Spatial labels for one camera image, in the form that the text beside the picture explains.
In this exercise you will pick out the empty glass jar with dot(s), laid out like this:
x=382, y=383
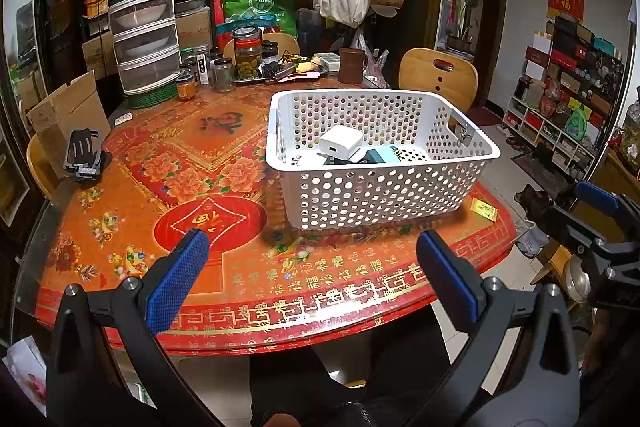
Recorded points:
x=224, y=76

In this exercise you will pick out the white shelf with gift boxes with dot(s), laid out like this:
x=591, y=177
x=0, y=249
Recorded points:
x=565, y=97

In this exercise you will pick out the green shopping bag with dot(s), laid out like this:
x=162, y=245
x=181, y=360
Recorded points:
x=260, y=4

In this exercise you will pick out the white slipper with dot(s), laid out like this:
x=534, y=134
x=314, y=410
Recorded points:
x=531, y=239

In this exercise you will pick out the small yellow box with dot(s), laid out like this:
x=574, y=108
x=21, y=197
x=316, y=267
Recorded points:
x=484, y=208

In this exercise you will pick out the metal pot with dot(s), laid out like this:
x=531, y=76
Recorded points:
x=579, y=279

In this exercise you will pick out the dark door mat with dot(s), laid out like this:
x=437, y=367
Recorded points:
x=542, y=167

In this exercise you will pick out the dark shoes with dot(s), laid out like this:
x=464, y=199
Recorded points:
x=532, y=202

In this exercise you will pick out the teal box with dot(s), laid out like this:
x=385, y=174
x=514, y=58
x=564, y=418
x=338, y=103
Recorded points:
x=382, y=155

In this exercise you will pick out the brown mug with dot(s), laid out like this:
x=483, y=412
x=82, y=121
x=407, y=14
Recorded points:
x=351, y=67

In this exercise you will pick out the person's right forearm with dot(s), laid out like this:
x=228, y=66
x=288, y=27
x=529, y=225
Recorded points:
x=600, y=357

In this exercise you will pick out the black item in basket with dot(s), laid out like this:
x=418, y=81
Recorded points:
x=345, y=159

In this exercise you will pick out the clear plastic bag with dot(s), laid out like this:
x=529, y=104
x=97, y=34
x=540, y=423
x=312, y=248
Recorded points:
x=372, y=59

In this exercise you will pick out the stacked clear food cover tower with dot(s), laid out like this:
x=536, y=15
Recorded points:
x=142, y=27

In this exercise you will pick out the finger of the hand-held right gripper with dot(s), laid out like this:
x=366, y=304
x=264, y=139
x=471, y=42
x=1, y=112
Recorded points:
x=595, y=198

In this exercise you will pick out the black plastic holder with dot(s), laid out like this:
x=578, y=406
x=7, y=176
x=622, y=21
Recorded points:
x=82, y=154

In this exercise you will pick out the small white card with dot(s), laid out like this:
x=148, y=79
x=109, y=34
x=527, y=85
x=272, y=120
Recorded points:
x=123, y=119

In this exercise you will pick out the open cardboard box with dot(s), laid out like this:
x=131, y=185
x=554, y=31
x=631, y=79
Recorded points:
x=70, y=122

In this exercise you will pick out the white square charger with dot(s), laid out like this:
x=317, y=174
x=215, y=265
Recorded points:
x=340, y=139

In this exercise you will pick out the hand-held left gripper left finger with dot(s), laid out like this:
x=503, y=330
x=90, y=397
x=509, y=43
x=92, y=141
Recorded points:
x=177, y=277

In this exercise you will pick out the yellow cloth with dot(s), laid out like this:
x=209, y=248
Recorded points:
x=309, y=67

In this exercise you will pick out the white perforated plastic basket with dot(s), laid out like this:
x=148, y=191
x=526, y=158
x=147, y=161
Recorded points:
x=380, y=192

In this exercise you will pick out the printed paper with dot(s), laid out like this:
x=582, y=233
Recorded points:
x=25, y=374

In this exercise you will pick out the small orange jar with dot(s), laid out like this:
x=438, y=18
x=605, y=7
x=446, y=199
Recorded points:
x=185, y=88

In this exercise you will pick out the red patterned tablecloth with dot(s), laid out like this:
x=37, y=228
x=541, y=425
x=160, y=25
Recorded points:
x=200, y=167

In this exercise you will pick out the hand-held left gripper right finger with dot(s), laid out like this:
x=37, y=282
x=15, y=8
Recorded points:
x=447, y=277

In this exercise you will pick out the potted plant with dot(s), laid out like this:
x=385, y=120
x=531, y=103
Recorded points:
x=462, y=22

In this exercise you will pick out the round wooden chair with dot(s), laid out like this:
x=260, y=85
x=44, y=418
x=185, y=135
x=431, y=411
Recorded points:
x=42, y=167

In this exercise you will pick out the red lid pickle jar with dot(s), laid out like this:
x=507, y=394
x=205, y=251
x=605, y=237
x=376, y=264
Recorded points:
x=248, y=57

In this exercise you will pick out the wooden stool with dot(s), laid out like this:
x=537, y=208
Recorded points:
x=552, y=259

